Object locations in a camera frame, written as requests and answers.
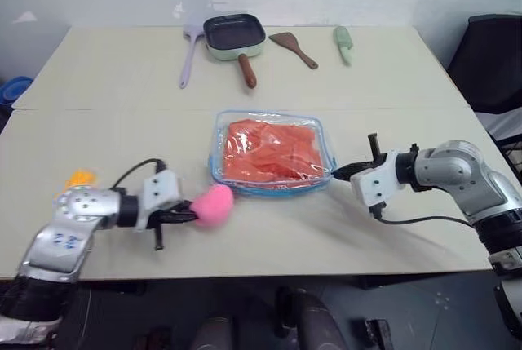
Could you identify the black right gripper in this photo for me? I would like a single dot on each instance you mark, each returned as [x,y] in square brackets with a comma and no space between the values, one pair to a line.
[374,146]

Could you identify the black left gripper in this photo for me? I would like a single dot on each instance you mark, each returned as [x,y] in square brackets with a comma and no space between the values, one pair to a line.
[158,236]

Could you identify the pink fluffy ball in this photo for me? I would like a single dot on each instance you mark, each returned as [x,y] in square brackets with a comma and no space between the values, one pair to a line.
[214,206]

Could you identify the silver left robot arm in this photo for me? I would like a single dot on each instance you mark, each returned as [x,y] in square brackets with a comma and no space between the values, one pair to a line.
[61,240]

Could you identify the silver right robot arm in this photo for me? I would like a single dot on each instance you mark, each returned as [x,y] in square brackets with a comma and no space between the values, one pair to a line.
[465,174]

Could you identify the clear plastic pouch blue trim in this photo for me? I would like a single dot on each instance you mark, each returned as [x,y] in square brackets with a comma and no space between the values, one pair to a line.
[228,187]

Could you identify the orange cloth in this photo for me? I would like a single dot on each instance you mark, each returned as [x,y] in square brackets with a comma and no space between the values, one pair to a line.
[273,152]

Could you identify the orange fluffy ball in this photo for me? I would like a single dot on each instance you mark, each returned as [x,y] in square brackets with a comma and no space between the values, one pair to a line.
[83,178]

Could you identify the dark rounded shape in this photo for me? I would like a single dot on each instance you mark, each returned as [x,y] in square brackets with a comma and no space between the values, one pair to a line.
[212,335]
[314,321]

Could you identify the brown wooden spatula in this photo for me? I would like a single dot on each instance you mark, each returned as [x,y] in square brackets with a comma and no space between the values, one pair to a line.
[291,44]

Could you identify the purple silicone spatula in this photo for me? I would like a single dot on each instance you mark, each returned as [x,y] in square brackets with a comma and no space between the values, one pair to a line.
[189,56]

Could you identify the black plastic crate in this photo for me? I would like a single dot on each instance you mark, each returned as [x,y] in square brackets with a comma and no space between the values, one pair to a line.
[510,142]

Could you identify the black chair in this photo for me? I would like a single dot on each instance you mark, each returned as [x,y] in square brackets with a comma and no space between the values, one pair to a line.
[489,64]

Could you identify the green square frying pan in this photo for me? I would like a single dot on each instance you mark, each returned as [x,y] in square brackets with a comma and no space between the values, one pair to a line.
[234,34]

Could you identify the blue plastic container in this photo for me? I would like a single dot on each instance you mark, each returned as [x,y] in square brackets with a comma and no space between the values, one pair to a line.
[14,89]

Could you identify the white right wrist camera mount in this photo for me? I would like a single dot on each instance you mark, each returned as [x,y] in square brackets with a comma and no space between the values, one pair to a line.
[377,182]

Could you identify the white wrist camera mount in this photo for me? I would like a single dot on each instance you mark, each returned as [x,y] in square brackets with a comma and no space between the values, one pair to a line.
[160,189]
[377,182]

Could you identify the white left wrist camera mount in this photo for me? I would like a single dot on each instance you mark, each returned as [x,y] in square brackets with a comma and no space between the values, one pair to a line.
[160,189]

